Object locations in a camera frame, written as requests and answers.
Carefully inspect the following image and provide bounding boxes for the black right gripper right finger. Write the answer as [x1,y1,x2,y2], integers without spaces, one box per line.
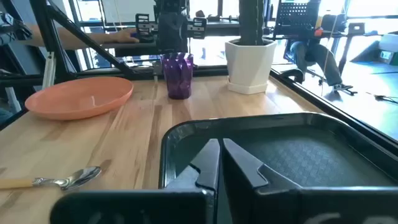
[222,138,398,224]

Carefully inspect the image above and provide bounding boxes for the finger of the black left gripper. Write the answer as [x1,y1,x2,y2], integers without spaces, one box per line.
[187,17,208,40]
[135,13,157,43]

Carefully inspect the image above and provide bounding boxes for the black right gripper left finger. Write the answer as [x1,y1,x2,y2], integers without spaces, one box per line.
[49,138,221,224]

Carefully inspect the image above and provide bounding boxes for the purple faceted plastic cup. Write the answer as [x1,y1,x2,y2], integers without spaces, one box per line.
[160,52,194,100]

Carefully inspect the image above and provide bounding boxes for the orange plastic plate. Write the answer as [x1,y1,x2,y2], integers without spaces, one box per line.
[24,76,134,121]

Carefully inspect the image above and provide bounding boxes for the metal spoon with wooden handle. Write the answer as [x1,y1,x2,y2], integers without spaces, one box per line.
[0,166,102,191]

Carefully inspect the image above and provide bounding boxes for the person's forearm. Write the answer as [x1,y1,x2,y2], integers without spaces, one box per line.
[18,24,114,50]

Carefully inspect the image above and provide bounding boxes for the dark green plastic tray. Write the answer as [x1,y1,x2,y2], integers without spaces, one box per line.
[158,112,398,224]

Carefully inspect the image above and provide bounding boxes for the person's hand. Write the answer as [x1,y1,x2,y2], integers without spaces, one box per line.
[111,27,140,44]

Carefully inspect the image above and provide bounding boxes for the dark background desk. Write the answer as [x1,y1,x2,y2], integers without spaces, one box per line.
[102,19,242,57]

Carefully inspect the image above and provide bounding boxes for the white board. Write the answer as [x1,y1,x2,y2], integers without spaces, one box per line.
[101,0,156,23]

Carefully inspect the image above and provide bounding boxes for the green cactus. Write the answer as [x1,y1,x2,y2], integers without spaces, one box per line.
[238,0,265,46]

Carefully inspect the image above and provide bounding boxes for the white hexagonal plant pot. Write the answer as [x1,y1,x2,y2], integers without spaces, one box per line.
[224,38,277,95]

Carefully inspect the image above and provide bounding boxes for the black perforated panel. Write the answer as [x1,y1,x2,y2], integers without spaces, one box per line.
[275,0,321,37]

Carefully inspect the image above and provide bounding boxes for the black curved armrest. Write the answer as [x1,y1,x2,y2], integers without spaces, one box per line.
[279,68,305,84]

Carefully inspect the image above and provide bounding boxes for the seated person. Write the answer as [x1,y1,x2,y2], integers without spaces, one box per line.
[289,28,354,91]

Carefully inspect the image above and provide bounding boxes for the black office chair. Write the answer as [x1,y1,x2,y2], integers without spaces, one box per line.
[284,40,358,96]

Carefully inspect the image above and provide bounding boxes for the black stand with grey top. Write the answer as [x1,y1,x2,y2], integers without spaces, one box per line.
[337,22,379,75]

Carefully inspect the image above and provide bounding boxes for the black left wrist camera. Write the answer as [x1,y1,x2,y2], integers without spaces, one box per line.
[160,0,187,14]

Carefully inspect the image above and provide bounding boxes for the black metal table frame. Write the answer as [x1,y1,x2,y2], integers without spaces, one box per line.
[0,0,398,153]

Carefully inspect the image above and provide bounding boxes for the white strip on frame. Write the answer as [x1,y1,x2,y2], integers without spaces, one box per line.
[42,51,57,90]

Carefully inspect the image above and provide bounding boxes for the black floor cable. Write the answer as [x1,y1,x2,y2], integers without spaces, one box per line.
[373,93,398,105]

